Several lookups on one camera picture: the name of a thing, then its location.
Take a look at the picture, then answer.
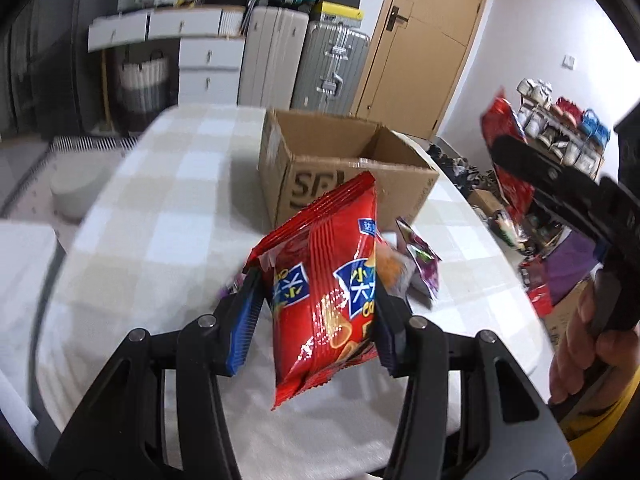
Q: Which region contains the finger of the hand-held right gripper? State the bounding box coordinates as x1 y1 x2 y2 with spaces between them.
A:
489 134 611 251

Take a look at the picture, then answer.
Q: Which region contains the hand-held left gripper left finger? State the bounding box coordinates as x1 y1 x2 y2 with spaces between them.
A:
47 267 266 480

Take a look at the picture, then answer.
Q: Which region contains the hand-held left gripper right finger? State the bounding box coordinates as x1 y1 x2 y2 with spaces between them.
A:
372 280 576 480

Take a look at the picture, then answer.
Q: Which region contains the red snack packet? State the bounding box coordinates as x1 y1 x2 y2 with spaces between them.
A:
245 171 381 411
480 97 536 221

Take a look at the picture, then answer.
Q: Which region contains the clear packet of orange snacks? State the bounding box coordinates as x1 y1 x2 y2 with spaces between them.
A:
375 232 416 301

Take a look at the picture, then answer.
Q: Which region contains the purple snack packet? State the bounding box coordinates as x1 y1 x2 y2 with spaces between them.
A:
396 217 443 306

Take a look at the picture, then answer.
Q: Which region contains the brown cardboard box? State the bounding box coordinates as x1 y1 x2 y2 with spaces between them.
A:
258 108 441 231

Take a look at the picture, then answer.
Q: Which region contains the person's right hand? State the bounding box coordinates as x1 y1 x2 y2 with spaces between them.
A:
547 267 640 406

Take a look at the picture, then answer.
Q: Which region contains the shoe rack with shoes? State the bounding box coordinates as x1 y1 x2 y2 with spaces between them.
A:
515 77 613 181

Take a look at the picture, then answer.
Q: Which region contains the purple cloth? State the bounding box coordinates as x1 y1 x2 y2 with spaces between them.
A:
544 237 601 303

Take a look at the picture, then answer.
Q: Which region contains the small cardboard box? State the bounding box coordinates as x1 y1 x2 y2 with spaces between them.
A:
469 187 506 217

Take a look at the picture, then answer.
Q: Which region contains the pile of dark shoes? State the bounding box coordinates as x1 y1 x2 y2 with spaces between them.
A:
430 142 498 198

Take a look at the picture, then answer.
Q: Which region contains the checked tablecloth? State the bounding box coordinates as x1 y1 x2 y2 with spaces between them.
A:
37 104 558 480

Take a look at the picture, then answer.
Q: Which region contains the wooden door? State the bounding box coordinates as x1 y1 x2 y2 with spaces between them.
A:
350 0 496 141

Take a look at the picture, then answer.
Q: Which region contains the grey round stool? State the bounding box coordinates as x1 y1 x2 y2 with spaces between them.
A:
50 152 126 221

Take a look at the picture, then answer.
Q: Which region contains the silver suitcase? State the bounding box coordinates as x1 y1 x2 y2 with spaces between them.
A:
291 20 372 116

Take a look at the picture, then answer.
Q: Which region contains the striped laundry basket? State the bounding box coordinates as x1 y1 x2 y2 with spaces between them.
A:
117 52 171 131

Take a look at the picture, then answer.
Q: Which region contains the yellow and black box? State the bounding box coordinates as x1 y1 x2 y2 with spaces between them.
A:
310 1 365 23

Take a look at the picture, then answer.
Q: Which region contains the beige suitcase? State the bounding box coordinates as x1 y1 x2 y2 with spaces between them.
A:
237 6 310 109

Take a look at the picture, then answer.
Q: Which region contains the white drawer cabinet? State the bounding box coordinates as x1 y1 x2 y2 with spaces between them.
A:
87 5 247 108

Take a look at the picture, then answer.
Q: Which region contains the grey wardrobe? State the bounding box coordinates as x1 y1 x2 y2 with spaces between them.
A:
0 0 126 138

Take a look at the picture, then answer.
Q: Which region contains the dark door handle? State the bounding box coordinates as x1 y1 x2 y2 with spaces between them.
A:
387 6 410 36

